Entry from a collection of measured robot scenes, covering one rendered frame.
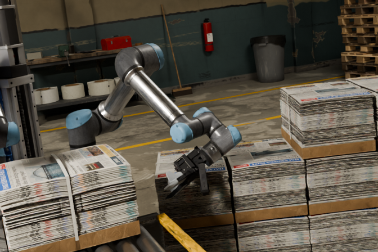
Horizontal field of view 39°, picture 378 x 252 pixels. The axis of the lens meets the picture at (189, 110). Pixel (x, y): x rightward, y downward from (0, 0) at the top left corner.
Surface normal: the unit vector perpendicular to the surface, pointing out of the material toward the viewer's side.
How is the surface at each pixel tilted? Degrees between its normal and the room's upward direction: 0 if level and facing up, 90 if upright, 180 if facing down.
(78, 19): 90
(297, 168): 90
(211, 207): 90
